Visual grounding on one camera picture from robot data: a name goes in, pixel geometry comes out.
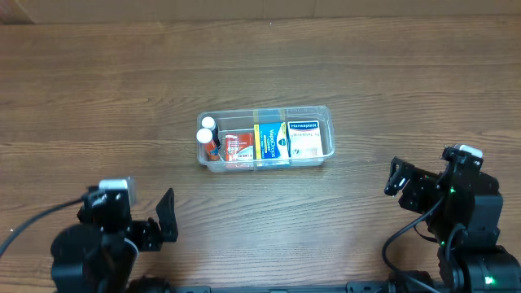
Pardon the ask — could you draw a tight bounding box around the orange Redoxon tube white cap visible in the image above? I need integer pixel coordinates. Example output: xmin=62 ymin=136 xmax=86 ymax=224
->
xmin=196 ymin=128 xmax=221 ymax=161

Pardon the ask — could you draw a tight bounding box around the red white medicine box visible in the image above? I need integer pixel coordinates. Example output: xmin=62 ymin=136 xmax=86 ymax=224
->
xmin=225 ymin=133 xmax=254 ymax=161

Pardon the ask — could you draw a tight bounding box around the dark bottle white cap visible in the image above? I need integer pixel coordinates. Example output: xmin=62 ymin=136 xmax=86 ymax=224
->
xmin=201 ymin=116 xmax=221 ymax=148

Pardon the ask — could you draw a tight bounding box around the white Hansaplast plaster box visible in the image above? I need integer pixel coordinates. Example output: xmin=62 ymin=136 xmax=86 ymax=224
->
xmin=287 ymin=120 xmax=323 ymax=159

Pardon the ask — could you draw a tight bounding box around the blue VapoDrops box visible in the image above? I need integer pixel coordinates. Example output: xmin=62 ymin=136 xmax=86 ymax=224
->
xmin=254 ymin=122 xmax=290 ymax=160

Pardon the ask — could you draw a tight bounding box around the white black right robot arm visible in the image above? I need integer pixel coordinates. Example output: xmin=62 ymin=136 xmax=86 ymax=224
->
xmin=382 ymin=144 xmax=520 ymax=292

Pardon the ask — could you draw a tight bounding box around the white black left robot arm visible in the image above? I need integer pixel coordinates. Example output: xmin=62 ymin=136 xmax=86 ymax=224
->
xmin=50 ymin=186 xmax=178 ymax=293

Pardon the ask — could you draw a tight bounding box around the clear plastic container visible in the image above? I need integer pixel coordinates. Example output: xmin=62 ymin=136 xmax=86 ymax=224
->
xmin=197 ymin=106 xmax=335 ymax=173

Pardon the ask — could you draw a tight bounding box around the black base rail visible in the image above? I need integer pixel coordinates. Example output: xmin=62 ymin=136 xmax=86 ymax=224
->
xmin=125 ymin=277 xmax=422 ymax=293

